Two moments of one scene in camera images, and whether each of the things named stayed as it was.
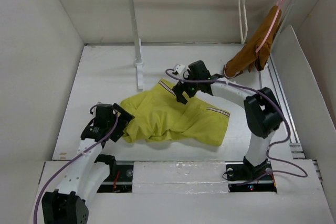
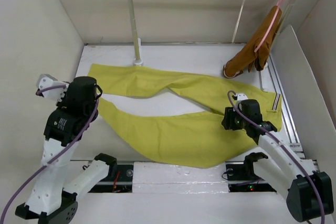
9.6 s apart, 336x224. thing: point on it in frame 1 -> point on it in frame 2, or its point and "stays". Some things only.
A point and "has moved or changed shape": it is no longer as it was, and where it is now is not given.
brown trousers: x=256 y=53 stays
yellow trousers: x=160 y=116 has moved or changed shape
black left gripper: x=123 y=119 -> x=66 y=99
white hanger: x=246 y=28 -> x=240 y=12
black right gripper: x=179 y=88 -> x=228 y=123
